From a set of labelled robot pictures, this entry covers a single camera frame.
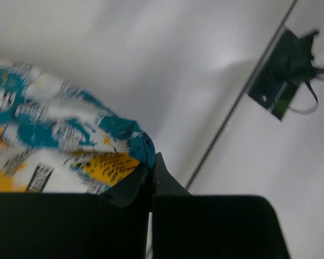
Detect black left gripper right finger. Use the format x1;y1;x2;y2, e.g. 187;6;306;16
152;153;290;258

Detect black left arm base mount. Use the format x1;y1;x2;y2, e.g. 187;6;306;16
248;29;324;120

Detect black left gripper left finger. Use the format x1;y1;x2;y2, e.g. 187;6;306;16
0;165;149;258

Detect white teal yellow printed shorts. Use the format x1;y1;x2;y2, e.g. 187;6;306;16
0;55;156;194

